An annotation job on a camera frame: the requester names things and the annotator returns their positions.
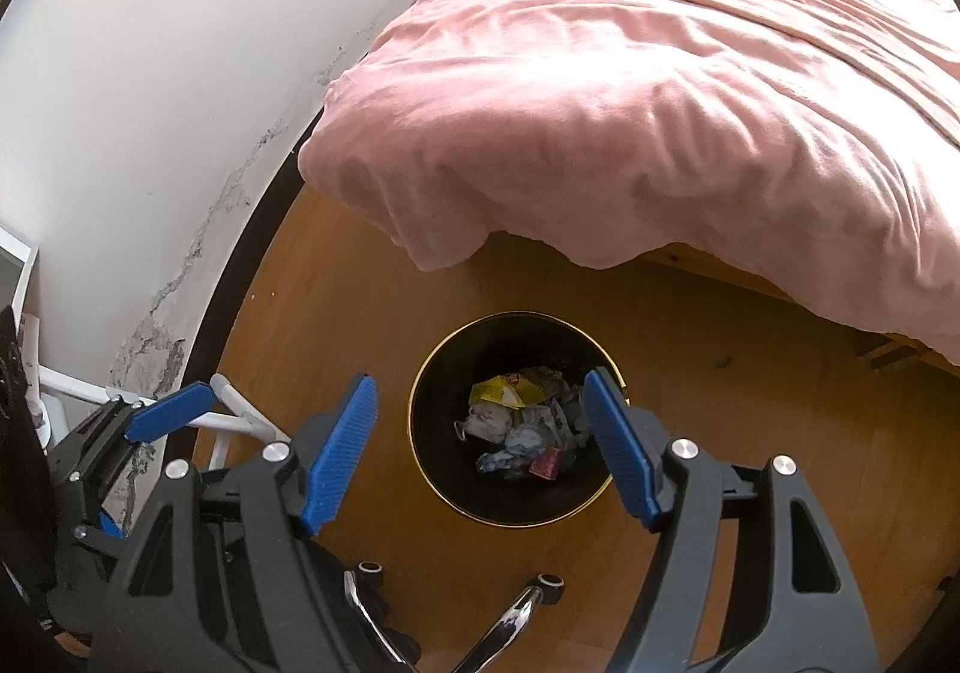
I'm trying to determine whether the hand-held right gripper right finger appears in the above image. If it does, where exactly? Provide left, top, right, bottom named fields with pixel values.
left=583, top=367, right=880, bottom=673

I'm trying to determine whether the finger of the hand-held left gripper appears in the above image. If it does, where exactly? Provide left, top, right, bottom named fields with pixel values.
left=47, top=379, right=216, bottom=518
left=51, top=508, right=130, bottom=597

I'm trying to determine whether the white blue plastic wrapper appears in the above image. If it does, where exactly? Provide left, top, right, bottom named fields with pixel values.
left=504, top=418, right=560, bottom=466

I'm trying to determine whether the crumpled grey plastic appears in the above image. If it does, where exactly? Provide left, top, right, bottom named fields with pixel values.
left=551, top=380, right=596, bottom=453

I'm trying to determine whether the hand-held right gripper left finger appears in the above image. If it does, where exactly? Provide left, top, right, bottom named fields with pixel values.
left=94, top=373, right=378, bottom=673

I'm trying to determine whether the yellow snack bag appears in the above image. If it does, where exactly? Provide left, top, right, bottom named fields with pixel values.
left=469, top=374, right=560, bottom=411

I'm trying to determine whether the pink blanket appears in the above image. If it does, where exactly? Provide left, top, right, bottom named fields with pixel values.
left=298, top=0, right=960, bottom=369

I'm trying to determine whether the white framed panel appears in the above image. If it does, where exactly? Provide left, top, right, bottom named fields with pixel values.
left=0, top=224, right=40, bottom=330

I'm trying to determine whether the black bin gold rim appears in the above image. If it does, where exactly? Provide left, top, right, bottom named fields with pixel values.
left=407, top=311, right=632, bottom=527

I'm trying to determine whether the white metal desk frame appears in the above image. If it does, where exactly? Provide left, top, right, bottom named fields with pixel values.
left=36, top=365, right=295, bottom=475

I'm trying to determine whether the crumpled blue white scrap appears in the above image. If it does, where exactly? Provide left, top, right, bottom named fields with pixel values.
left=477, top=448, right=530, bottom=481

